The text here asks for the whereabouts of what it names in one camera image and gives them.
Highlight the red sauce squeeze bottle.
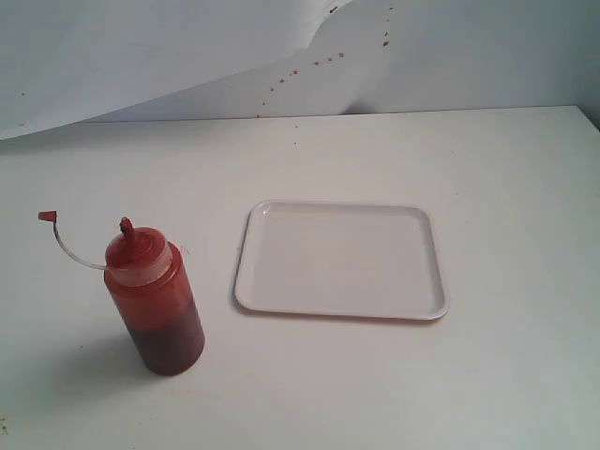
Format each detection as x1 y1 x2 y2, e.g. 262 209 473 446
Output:
37 211 205 376

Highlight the white rectangular plastic tray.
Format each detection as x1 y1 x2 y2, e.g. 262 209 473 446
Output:
233 200 449 323

